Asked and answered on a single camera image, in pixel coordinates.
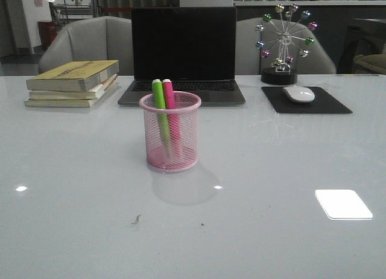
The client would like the green highlighter pen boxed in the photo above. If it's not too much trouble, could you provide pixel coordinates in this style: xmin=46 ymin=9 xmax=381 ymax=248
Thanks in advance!
xmin=151 ymin=79 xmax=171 ymax=156

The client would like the pink highlighter pen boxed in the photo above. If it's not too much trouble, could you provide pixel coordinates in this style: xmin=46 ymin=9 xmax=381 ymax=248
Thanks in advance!
xmin=162 ymin=78 xmax=182 ymax=153

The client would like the pink mesh pen holder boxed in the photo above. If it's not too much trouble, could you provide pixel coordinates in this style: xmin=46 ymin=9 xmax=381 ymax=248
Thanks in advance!
xmin=139 ymin=91 xmax=201 ymax=173

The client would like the dark grey laptop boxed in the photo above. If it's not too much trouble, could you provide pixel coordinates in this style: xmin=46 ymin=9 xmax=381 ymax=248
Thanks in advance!
xmin=118 ymin=7 xmax=245 ymax=106

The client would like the middle cream book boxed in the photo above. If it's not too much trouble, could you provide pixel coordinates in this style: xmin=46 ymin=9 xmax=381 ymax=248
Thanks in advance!
xmin=30 ymin=74 xmax=118 ymax=100

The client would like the cream book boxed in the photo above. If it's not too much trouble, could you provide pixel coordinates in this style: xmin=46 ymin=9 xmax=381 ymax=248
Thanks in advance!
xmin=24 ymin=80 xmax=116 ymax=108
xmin=30 ymin=74 xmax=118 ymax=100

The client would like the right grey armchair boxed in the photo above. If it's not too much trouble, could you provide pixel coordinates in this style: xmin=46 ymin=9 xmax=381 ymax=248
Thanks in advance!
xmin=235 ymin=18 xmax=336 ymax=75

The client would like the grey armchair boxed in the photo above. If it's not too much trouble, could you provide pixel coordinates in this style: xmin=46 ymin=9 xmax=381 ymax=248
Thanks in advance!
xmin=235 ymin=18 xmax=336 ymax=75
xmin=38 ymin=16 xmax=134 ymax=75

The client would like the white computer mouse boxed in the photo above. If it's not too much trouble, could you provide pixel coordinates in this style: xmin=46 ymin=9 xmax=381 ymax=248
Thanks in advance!
xmin=283 ymin=85 xmax=315 ymax=103

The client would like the top yellow book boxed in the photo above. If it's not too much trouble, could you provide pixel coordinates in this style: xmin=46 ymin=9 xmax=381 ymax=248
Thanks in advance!
xmin=26 ymin=60 xmax=119 ymax=92

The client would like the left grey armchair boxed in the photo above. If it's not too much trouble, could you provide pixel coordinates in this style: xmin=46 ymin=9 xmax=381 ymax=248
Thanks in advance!
xmin=38 ymin=16 xmax=134 ymax=75

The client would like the black mouse pad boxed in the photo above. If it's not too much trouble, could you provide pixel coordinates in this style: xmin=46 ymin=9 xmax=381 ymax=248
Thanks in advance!
xmin=261 ymin=86 xmax=353 ymax=114

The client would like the ferris wheel desk ornament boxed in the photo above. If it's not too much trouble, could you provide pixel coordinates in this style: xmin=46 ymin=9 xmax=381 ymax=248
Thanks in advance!
xmin=255 ymin=3 xmax=318 ymax=85

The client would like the bottom cream book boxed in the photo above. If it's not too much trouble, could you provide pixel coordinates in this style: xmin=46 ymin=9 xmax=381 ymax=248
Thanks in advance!
xmin=24 ymin=80 xmax=116 ymax=108

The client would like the red bin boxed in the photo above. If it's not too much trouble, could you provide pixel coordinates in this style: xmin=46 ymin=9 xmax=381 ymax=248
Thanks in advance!
xmin=37 ymin=21 xmax=57 ymax=50

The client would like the beige sofa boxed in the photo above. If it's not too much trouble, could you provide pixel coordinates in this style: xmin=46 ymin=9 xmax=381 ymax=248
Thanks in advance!
xmin=353 ymin=54 xmax=385 ymax=74

